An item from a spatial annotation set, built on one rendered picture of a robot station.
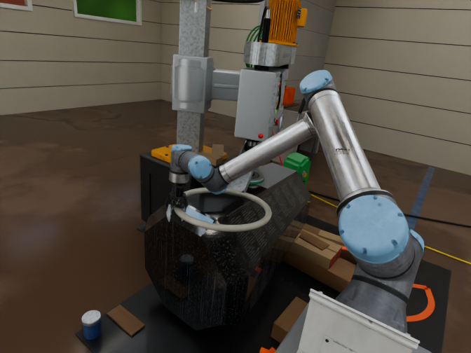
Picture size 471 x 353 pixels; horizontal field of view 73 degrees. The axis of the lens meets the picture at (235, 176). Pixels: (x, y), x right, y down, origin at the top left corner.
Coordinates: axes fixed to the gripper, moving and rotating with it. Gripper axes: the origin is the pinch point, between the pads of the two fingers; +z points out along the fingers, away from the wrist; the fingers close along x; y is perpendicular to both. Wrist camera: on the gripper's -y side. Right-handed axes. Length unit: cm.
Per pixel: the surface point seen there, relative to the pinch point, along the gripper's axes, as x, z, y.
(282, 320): 70, 70, 2
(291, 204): 84, 10, -38
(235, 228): 22.3, -7.0, 24.8
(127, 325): -20, 84, -23
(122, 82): -46, -15, -738
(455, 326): 197, 78, 20
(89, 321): -41, 73, -19
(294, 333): 29, 5, 72
